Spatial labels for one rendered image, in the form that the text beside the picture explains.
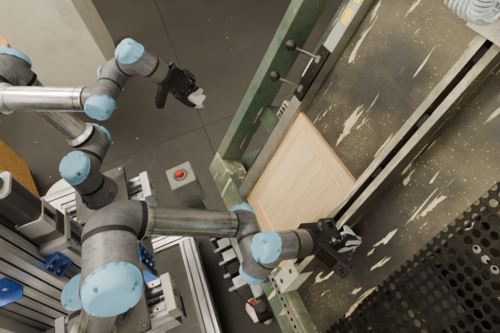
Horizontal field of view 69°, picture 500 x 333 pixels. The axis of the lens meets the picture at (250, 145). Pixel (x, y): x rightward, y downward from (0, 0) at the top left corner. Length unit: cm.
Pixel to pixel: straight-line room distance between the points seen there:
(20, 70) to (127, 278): 86
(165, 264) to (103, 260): 156
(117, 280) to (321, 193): 73
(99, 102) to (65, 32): 240
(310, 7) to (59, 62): 264
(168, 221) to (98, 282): 23
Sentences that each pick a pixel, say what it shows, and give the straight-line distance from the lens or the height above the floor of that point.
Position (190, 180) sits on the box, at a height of 93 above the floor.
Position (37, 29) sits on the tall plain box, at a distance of 349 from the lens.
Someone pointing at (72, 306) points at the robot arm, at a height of 127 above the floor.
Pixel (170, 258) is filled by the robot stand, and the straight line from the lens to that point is 237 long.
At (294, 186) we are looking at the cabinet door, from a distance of 136.
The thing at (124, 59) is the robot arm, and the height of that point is 166.
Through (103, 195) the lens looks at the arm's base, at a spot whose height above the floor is 109.
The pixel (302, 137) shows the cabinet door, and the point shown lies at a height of 124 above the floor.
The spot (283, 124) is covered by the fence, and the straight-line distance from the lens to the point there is 138.
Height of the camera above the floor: 227
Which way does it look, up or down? 51 degrees down
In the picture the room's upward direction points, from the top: 15 degrees counter-clockwise
